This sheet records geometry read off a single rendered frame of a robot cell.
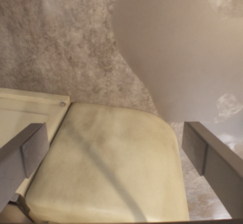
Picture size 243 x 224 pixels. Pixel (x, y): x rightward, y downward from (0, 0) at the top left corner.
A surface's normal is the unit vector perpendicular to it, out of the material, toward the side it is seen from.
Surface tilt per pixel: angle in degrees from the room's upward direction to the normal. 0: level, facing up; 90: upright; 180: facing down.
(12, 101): 90
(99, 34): 0
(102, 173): 90
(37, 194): 85
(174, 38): 0
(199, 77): 0
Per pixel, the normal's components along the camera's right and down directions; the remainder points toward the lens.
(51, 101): -0.11, 0.63
